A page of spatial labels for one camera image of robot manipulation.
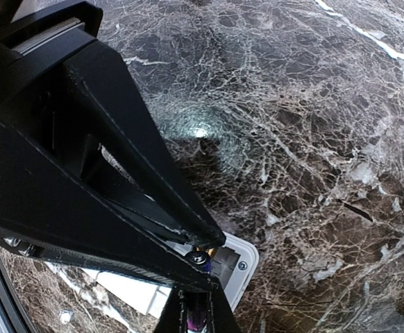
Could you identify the black front rail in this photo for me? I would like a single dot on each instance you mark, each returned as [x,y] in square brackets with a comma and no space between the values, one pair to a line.
[4,291]

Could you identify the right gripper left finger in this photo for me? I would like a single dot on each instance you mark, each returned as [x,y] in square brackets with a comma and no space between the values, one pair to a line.
[65,220]

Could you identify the white remote control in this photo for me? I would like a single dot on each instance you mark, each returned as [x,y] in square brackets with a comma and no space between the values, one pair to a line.
[162,265]

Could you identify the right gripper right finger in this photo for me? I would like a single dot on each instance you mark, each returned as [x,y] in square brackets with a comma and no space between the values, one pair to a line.
[101,83]

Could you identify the blue battery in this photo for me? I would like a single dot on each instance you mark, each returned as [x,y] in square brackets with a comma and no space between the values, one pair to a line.
[197,302]

